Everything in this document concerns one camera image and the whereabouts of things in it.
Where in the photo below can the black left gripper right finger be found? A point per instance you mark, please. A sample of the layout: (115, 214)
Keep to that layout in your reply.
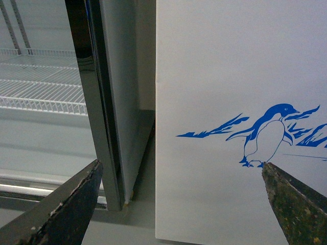
(299, 209)

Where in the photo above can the white blue chest freezer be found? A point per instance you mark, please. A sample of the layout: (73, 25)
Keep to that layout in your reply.
(238, 83)

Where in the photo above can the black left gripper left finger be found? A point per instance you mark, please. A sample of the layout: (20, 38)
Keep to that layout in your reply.
(63, 216)

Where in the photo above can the white wire fridge shelf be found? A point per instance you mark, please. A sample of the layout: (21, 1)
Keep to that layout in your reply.
(42, 81)

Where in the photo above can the upright display fridge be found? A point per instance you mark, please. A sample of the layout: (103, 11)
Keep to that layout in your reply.
(114, 42)

